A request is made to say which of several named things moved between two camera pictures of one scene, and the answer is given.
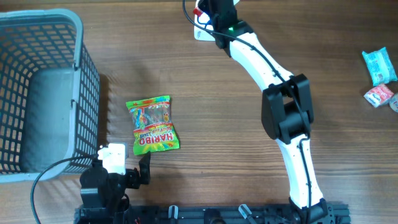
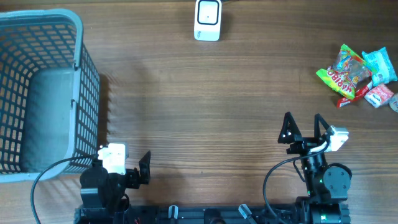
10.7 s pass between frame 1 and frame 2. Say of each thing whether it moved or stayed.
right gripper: moved
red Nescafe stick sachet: moved
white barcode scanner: stayed
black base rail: stayed
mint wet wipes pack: stayed
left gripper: stayed
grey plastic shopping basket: stayed
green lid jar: stayed
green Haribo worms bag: moved
